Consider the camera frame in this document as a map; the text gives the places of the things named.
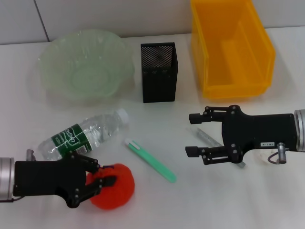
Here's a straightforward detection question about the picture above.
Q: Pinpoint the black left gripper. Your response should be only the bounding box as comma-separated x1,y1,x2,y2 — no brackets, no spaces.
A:
13,150,117,208

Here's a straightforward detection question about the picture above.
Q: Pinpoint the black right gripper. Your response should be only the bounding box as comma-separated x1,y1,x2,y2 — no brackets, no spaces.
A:
185,104,298,166

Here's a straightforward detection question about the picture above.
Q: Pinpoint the red-orange knitted orange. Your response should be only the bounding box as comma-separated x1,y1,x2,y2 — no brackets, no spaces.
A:
84,163,136,210

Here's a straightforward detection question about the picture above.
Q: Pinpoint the clear water bottle green label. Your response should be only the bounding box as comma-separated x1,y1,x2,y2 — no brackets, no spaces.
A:
38,108,130,161

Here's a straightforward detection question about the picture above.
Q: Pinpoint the white paper ball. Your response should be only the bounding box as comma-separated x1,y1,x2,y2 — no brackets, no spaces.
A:
258,151,278,166

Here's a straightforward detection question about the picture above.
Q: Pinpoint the grey pen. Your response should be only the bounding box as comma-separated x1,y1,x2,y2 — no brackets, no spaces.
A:
187,127,246,169

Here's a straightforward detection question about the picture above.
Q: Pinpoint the black mesh pen holder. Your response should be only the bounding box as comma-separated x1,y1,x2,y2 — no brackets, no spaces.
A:
140,42,179,104

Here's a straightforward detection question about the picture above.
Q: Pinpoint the green glass fruit plate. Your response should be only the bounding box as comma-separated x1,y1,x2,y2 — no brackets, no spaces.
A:
38,29,135,102

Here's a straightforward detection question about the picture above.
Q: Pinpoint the green toothbrush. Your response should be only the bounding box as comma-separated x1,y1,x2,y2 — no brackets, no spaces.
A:
124,137,177,184

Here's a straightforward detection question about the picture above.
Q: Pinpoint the yellow plastic bin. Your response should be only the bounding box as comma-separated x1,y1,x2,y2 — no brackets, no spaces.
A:
190,0,276,100

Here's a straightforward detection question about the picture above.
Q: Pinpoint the right wrist connector cable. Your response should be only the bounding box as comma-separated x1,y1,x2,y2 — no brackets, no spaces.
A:
268,142,290,165

